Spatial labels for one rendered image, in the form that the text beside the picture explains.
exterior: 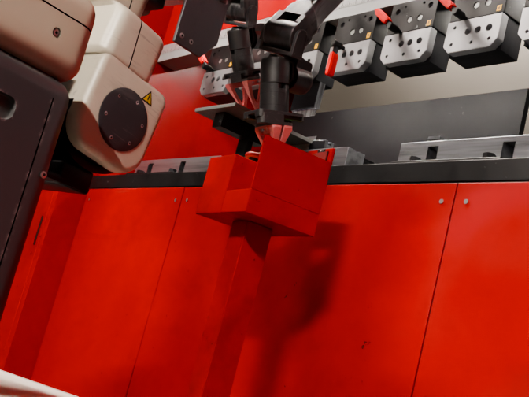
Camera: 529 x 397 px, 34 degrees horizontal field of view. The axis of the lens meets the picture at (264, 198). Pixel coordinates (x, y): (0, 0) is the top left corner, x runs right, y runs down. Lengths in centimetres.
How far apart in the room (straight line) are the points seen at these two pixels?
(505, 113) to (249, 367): 109
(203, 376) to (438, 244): 51
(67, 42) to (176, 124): 199
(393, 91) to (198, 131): 144
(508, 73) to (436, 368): 265
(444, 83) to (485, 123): 164
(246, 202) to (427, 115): 129
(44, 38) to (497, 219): 87
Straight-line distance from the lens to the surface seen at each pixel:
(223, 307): 164
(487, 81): 413
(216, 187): 170
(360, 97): 443
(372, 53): 221
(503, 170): 163
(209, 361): 163
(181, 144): 313
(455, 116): 269
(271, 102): 164
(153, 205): 254
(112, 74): 141
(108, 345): 253
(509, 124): 255
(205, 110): 222
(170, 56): 304
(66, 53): 116
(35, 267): 288
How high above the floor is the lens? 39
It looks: 11 degrees up
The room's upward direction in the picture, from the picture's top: 15 degrees clockwise
